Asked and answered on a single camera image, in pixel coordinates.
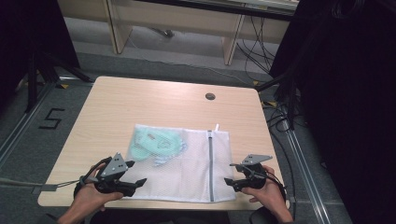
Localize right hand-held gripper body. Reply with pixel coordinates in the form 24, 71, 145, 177
235, 153, 274, 190

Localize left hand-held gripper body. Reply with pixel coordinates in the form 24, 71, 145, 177
81, 152, 129, 197

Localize white mesh laundry bag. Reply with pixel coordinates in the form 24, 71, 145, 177
122, 123, 237, 204

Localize person's right hand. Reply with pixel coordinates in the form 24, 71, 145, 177
241, 164, 286, 215

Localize person's left hand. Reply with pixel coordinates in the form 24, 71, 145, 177
73, 163, 124, 217

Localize light green garment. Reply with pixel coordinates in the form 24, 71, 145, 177
128, 128, 188, 163

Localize person's legs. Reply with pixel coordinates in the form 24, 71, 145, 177
89, 206, 276, 224

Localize grey floor tape patch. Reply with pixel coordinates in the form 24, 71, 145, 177
31, 184, 59, 196

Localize black metal stand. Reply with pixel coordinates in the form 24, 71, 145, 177
23, 49, 95, 114
255, 69, 302, 131

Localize black curtain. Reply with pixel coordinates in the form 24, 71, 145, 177
268, 0, 396, 224
0, 0, 81, 108

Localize dark object under desk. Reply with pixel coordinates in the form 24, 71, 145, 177
151, 27, 176, 39

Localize light wooden desk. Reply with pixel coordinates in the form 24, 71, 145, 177
57, 0, 301, 66

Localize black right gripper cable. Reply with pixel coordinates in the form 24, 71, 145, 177
263, 169, 297, 219

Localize aluminium floor rail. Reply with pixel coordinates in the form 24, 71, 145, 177
280, 119, 333, 224
0, 81, 60, 167

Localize grey floor cable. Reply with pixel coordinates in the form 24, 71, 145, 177
0, 176, 43, 189

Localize bundle of black cables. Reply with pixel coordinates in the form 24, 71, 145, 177
235, 14, 278, 82

